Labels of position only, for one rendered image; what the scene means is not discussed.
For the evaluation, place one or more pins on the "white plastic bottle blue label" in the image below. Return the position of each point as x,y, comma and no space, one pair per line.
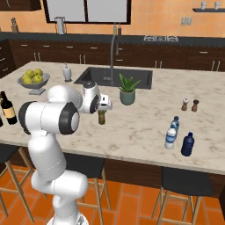
170,138

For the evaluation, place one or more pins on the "dark wood island base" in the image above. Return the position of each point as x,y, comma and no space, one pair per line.
134,172

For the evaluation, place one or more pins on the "grey hob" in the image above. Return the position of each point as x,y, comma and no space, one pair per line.
160,38

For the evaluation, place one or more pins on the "black framed window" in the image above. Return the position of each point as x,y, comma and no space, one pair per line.
88,10

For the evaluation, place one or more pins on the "white cup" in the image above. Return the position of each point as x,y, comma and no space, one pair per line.
203,5
217,5

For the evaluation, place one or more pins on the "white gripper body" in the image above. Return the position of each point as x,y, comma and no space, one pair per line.
106,105

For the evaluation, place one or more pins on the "grey kettle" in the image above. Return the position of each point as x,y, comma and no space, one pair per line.
60,26

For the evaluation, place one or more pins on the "olive green glass bottle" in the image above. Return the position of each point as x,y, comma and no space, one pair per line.
101,117

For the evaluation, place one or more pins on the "dark wine bottle tan label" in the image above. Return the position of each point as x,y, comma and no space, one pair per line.
9,110

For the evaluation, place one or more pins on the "dark wall shelf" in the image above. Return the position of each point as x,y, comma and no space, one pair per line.
209,10

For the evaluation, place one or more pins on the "brown shaker dark cap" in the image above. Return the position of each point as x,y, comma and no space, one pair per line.
195,106

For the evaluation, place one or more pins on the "wooden knife block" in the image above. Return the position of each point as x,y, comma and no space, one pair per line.
14,25

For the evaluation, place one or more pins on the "white soap dispenser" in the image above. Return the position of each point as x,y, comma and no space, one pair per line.
67,74

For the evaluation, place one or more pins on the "light blue plastic bottle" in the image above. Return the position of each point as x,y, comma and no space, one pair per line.
176,121

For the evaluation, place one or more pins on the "green apple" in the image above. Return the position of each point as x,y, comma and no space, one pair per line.
38,72
37,78
29,73
27,79

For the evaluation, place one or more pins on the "grey tall tap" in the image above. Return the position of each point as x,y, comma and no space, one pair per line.
112,52

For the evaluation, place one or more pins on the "dark wood cupboard run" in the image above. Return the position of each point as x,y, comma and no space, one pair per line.
181,57

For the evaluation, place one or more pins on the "grey wall socket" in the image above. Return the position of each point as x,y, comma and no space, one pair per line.
186,21

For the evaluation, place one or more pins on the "brown shaker white cap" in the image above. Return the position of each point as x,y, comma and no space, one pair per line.
184,105

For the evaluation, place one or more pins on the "dark blue plastic bottle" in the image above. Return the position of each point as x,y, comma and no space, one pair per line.
187,145

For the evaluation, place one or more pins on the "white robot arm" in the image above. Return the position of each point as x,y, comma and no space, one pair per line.
48,152

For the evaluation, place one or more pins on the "black sink basin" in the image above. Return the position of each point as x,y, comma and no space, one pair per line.
96,76

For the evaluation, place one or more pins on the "green plant in grey pot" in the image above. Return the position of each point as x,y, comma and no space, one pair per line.
127,92

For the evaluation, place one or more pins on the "dark wood wall cupboard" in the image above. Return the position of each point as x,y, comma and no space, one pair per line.
20,4

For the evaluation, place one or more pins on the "black seat wooden stool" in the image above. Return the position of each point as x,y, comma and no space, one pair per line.
186,181
8,164
88,168

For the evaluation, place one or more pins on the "grey fruit bowl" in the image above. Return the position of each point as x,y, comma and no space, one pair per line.
34,84

